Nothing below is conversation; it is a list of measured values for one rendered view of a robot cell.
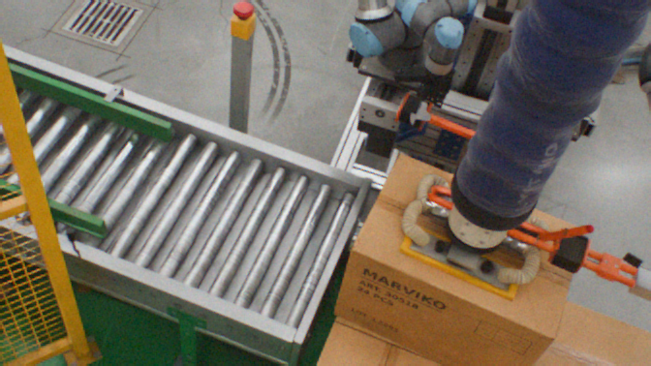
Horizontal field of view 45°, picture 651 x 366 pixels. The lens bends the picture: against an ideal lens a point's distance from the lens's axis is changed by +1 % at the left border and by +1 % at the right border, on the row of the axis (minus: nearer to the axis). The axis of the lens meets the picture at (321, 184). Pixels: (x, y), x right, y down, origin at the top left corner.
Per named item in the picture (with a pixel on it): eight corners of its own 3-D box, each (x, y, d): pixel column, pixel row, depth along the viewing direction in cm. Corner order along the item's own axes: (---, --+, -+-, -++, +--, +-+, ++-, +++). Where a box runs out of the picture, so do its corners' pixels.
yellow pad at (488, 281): (397, 252, 222) (401, 242, 218) (410, 226, 228) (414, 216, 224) (511, 302, 217) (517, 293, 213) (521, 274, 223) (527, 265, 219)
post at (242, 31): (225, 193, 343) (230, 19, 263) (232, 182, 347) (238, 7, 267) (239, 198, 342) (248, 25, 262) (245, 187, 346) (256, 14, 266)
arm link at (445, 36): (450, 10, 212) (472, 29, 209) (441, 40, 221) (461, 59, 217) (428, 19, 209) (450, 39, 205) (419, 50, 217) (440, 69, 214)
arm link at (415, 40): (432, 39, 248) (443, 6, 237) (400, 54, 242) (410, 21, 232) (408, 16, 253) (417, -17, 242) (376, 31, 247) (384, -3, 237)
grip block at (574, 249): (545, 263, 214) (553, 252, 209) (554, 236, 219) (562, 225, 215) (575, 276, 212) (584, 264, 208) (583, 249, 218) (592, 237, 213)
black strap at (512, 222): (439, 206, 205) (443, 198, 202) (466, 147, 219) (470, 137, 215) (521, 242, 201) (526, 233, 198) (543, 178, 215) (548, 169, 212)
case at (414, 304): (332, 314, 253) (351, 249, 221) (378, 223, 276) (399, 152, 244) (510, 395, 243) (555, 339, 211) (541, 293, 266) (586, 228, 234)
